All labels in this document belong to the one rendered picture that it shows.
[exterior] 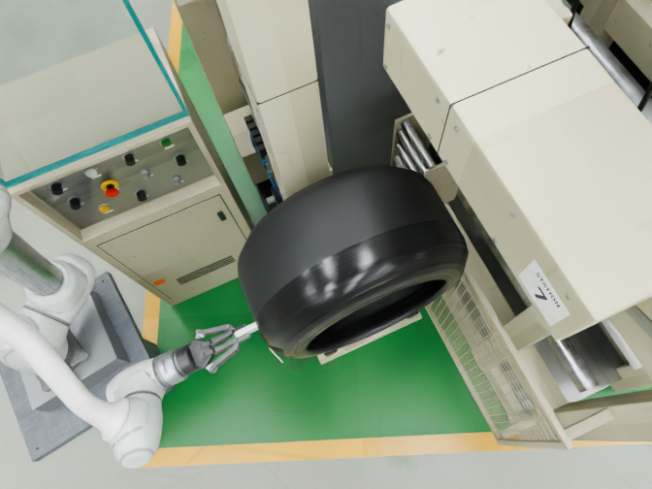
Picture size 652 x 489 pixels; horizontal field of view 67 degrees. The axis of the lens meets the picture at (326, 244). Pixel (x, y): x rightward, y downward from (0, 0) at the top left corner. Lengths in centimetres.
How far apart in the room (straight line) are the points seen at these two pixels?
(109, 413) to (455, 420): 162
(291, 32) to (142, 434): 94
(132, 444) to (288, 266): 55
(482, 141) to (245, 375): 194
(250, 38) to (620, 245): 64
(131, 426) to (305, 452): 127
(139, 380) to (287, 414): 118
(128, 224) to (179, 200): 20
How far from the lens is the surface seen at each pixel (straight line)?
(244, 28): 86
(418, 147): 147
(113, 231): 189
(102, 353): 192
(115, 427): 131
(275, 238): 110
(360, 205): 107
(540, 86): 87
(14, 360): 180
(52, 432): 208
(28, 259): 153
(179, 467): 258
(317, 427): 244
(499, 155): 78
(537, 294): 82
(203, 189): 182
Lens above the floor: 243
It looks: 68 degrees down
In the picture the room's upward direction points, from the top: 11 degrees counter-clockwise
